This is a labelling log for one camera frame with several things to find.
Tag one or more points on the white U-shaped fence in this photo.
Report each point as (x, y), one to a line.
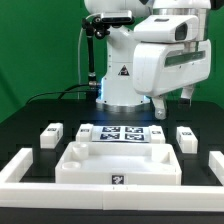
(14, 192)

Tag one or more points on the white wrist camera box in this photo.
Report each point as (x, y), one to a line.
(167, 28)

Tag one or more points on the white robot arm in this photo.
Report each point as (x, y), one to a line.
(117, 92)

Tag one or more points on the white desk top tray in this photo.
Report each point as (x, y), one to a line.
(118, 164)

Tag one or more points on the fiducial marker sheet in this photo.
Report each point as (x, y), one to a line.
(120, 134)

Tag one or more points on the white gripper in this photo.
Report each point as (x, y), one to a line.
(161, 68)

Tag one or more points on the silver camera on mount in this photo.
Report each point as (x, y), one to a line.
(118, 17)

